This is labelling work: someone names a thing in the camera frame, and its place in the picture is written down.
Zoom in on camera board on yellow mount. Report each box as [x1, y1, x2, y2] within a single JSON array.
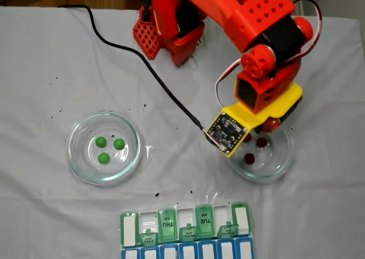
[[204, 106, 257, 159]]

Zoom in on white tablecloth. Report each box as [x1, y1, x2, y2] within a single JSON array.
[[0, 5, 365, 259]]

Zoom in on weekly pill organizer box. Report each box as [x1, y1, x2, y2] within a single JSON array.
[[119, 201, 256, 259]]

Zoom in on white red servo wire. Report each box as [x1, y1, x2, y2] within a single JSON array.
[[270, 0, 323, 71], [215, 62, 246, 109]]

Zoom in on glass bowl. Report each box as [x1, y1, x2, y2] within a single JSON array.
[[64, 110, 143, 185], [228, 124, 296, 183]]

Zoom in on black camera cable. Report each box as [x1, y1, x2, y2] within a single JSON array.
[[58, 3, 206, 133]]

